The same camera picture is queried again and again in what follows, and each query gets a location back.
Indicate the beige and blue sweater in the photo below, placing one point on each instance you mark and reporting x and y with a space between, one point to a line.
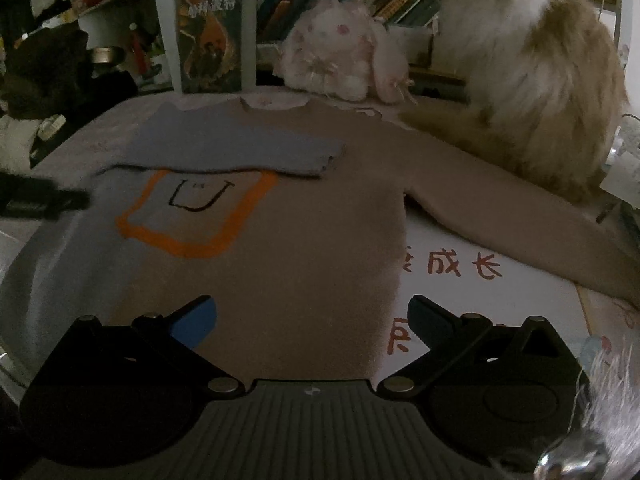
300 220

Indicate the dark cloth pile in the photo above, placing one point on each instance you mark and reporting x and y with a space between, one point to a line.
45 70

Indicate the white wrist watch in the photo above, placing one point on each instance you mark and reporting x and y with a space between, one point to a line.
50 126

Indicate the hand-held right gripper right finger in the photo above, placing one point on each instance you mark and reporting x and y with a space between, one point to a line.
424 322

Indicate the white fluffy trim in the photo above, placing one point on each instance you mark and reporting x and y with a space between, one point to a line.
615 410

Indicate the pink plush rabbit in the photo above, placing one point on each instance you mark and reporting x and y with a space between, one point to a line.
335 45

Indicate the shiny metal object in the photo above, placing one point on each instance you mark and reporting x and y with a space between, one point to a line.
570 457

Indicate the pink checked printed mat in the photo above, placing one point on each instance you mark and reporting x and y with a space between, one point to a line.
475 300

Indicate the fluffy cream cat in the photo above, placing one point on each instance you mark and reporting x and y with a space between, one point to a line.
525 60

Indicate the white shelf frame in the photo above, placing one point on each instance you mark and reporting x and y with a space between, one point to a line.
165 25

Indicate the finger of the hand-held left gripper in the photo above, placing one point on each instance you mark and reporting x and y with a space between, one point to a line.
40 195

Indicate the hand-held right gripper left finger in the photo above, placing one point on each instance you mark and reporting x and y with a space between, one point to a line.
197 322

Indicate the metal bowl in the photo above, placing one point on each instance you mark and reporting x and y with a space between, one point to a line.
106 55

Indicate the red hanging ornament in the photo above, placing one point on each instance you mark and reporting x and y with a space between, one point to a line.
135 47

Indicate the row of shelf books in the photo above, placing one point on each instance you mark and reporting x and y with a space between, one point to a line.
300 5

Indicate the large illustrated book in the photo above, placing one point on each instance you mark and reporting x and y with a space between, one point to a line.
210 40

